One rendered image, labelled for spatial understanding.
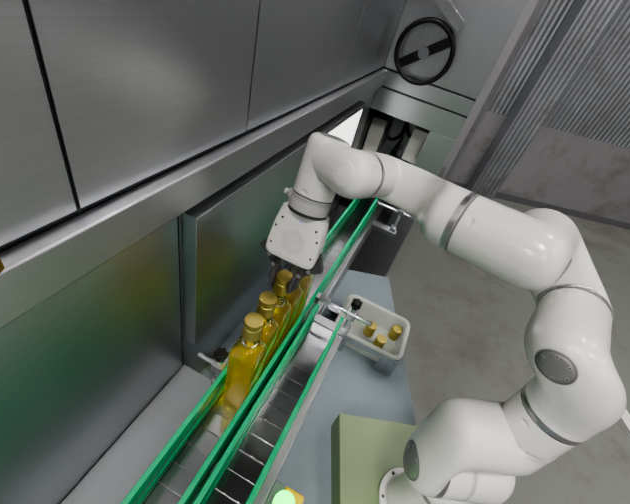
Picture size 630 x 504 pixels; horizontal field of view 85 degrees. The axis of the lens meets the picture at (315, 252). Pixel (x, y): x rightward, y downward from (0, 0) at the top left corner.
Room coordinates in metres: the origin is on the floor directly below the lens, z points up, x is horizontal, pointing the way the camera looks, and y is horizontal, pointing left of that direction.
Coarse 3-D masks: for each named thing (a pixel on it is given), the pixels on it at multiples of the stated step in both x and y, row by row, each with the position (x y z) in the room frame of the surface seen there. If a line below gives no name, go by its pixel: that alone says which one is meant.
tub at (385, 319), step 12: (348, 300) 0.80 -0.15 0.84; (360, 300) 0.82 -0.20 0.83; (360, 312) 0.81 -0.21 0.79; (372, 312) 0.81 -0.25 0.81; (384, 312) 0.80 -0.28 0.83; (360, 324) 0.78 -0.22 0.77; (384, 324) 0.79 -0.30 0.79; (396, 324) 0.79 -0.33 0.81; (408, 324) 0.77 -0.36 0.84; (348, 336) 0.66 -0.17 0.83; (360, 336) 0.73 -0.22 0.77; (372, 336) 0.74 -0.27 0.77; (372, 348) 0.64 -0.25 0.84; (384, 348) 0.71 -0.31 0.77; (396, 348) 0.70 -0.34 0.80
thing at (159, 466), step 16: (352, 208) 1.24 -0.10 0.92; (336, 224) 1.02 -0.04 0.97; (224, 368) 0.38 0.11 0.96; (224, 384) 0.37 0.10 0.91; (208, 400) 0.31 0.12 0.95; (192, 416) 0.27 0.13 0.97; (176, 432) 0.23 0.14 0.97; (192, 432) 0.26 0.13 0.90; (176, 448) 0.22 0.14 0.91; (160, 464) 0.18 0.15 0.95; (144, 480) 0.15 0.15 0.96; (128, 496) 0.13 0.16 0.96; (144, 496) 0.14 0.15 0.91
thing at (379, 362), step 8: (336, 312) 0.81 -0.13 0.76; (344, 336) 0.67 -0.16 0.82; (344, 344) 0.66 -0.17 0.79; (352, 344) 0.66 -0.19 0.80; (360, 344) 0.65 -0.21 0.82; (344, 352) 0.66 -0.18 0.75; (352, 352) 0.66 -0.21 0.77; (360, 352) 0.65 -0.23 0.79; (368, 352) 0.65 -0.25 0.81; (376, 352) 0.64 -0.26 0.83; (360, 360) 0.65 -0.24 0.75; (368, 360) 0.65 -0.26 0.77; (376, 360) 0.64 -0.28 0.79; (384, 360) 0.63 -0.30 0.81; (392, 360) 0.63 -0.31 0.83; (376, 368) 0.64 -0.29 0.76; (384, 368) 0.63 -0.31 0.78; (392, 368) 0.63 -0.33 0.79
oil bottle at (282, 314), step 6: (282, 306) 0.48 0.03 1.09; (288, 306) 0.49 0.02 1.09; (276, 312) 0.46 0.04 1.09; (282, 312) 0.47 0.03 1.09; (288, 312) 0.48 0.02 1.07; (276, 318) 0.46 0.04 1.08; (282, 318) 0.46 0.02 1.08; (288, 318) 0.50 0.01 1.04; (282, 324) 0.46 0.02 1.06; (282, 330) 0.47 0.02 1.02; (276, 336) 0.45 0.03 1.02; (282, 336) 0.49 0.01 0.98; (276, 342) 0.46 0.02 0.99; (276, 348) 0.47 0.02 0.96
